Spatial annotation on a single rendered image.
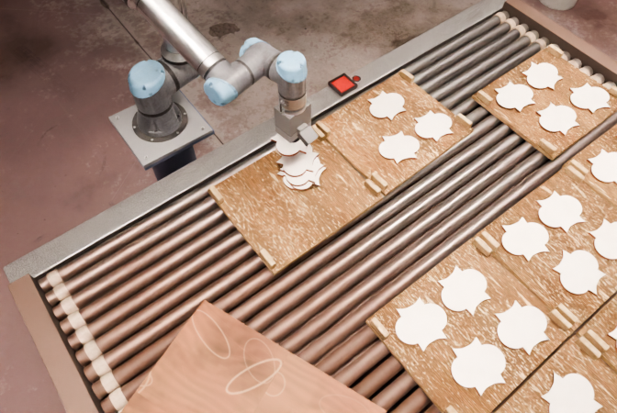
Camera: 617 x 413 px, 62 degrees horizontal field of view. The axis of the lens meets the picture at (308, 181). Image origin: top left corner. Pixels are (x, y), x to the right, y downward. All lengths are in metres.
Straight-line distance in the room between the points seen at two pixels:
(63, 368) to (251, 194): 0.67
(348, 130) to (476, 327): 0.73
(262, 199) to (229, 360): 0.52
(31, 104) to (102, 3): 0.95
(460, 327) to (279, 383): 0.50
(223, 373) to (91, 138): 2.09
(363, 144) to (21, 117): 2.23
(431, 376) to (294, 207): 0.60
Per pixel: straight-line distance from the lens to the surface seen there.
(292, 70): 1.29
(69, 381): 1.46
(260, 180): 1.61
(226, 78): 1.30
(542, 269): 1.60
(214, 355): 1.28
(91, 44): 3.69
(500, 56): 2.13
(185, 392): 1.27
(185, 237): 1.56
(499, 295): 1.52
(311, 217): 1.53
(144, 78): 1.71
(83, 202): 2.89
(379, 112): 1.78
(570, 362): 1.53
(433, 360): 1.41
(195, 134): 1.82
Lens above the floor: 2.26
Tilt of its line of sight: 56 degrees down
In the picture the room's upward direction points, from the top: 1 degrees clockwise
